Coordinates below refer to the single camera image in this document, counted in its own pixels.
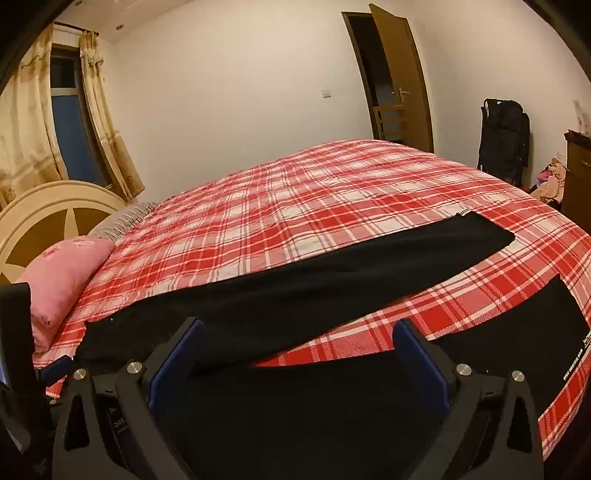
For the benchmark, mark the red plaid bed sheet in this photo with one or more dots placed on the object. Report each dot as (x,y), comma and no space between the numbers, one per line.
(300,207)

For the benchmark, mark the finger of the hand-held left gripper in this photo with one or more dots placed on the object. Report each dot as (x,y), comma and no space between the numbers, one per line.
(55,368)

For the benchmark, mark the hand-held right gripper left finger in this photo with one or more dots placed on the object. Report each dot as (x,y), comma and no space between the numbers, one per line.
(178,355)

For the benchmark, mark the pile of clothes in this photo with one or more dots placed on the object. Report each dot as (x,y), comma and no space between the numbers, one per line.
(551,182)

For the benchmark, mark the pink folded blanket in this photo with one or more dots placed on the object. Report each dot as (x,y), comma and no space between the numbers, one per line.
(60,277)

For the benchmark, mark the black pants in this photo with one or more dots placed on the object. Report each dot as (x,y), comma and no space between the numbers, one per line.
(323,277)

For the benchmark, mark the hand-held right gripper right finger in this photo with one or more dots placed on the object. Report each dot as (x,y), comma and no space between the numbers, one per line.
(422,364)

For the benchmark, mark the brown wooden cabinet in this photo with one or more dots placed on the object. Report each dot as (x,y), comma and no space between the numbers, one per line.
(579,175)

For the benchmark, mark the black luggage bag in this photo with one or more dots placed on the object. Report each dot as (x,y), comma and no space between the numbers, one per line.
(503,138)

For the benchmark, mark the brown wooden door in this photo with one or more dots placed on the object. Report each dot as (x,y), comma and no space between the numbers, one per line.
(406,60)

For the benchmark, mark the cream wooden headboard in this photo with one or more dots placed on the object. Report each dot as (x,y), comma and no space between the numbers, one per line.
(46,198)

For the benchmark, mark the window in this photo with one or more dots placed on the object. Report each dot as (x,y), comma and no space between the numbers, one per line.
(69,124)

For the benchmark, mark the beige floral curtain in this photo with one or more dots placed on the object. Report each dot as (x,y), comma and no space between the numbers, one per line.
(27,115)
(106,115)

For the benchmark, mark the wooden chair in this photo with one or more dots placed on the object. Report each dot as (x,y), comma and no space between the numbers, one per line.
(390,124)

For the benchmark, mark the grey fringed pillow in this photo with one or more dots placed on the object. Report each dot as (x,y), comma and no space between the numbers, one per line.
(124,219)

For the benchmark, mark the curtain rod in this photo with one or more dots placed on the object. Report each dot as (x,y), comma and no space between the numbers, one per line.
(74,27)

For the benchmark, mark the brown door frame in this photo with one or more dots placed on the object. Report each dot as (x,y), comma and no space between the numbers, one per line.
(355,69)

